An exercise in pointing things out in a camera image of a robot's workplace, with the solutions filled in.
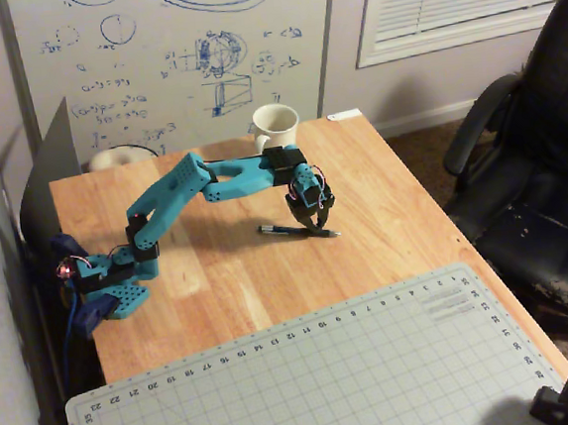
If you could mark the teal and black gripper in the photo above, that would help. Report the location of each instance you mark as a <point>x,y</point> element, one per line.
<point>307,213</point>

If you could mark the dark ballpoint pen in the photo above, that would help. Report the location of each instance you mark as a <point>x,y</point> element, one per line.
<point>293,229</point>

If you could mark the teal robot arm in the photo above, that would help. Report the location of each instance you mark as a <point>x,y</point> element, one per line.
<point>173,197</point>

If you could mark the white ceramic mug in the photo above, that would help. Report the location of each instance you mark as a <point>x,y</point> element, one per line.
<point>274,126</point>

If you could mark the grey cutting mat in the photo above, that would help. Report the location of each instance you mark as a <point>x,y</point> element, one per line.
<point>323,373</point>

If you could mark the white round roll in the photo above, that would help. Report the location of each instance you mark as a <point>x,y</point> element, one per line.
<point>119,156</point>

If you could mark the whiteboard with blue drawings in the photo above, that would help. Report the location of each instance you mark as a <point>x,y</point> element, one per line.
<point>176,58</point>

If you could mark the black leather office chair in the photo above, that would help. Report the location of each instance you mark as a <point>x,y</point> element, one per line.
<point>534,175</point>

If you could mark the dark blue table clamp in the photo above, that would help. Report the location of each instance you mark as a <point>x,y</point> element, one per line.
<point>84,294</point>

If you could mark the white window blinds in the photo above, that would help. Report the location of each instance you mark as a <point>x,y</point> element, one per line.
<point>464,0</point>

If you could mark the dark grey flat panel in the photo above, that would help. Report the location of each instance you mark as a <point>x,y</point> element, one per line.
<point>46,193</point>

